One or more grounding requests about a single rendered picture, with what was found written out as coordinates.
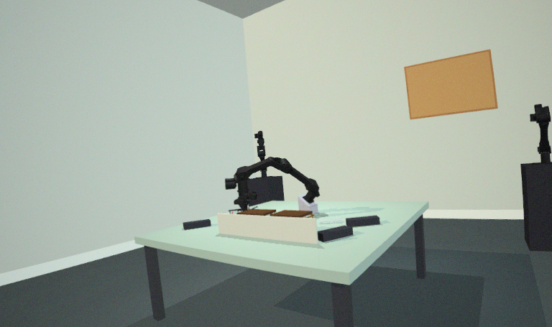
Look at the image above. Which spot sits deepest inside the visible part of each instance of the beige flat panel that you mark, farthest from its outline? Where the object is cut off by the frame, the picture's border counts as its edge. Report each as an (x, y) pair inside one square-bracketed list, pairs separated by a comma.
[(279, 228)]

